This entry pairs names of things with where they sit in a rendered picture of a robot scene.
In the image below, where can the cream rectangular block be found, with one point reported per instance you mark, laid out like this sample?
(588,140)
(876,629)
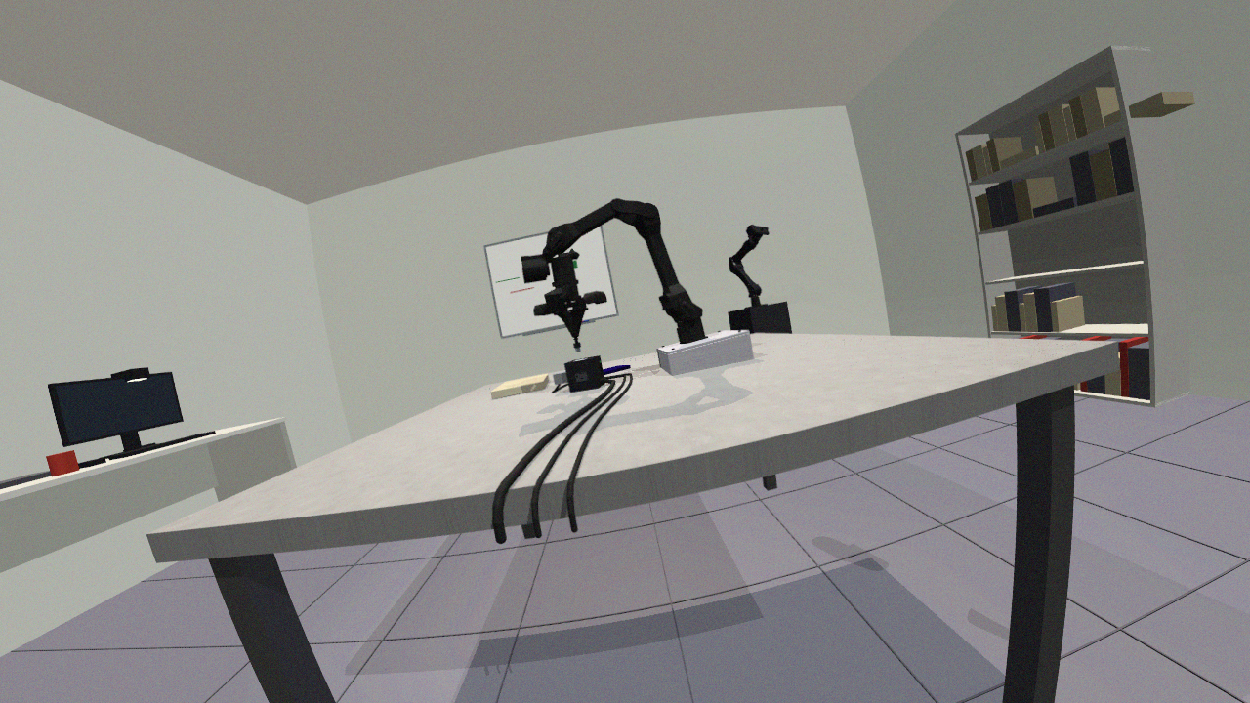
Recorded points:
(521,386)

